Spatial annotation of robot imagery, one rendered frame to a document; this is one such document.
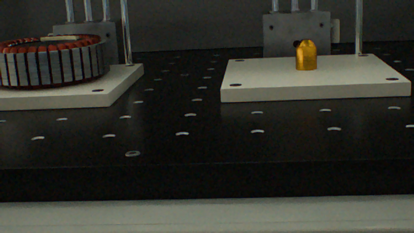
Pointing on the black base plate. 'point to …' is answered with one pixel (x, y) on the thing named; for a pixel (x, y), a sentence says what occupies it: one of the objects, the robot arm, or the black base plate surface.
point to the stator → (52, 60)
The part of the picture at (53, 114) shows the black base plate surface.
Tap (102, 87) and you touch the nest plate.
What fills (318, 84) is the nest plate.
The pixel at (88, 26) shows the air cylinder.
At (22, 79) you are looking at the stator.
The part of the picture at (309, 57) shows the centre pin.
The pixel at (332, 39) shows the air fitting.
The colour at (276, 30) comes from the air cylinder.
